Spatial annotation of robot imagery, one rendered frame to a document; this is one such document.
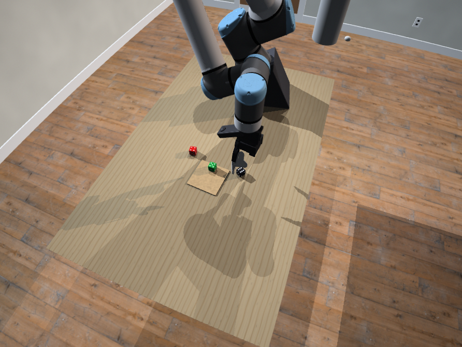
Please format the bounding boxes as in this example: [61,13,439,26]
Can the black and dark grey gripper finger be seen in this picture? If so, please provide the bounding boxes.
[232,144,248,174]

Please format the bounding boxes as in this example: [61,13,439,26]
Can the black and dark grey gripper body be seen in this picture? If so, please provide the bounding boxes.
[235,126,263,157]

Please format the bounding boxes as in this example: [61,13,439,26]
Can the green die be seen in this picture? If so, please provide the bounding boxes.
[208,162,217,172]

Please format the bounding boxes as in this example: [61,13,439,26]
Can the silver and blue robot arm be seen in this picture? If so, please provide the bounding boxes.
[173,0,296,138]

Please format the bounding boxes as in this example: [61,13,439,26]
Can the black die with white pips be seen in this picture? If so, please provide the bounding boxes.
[236,167,246,177]

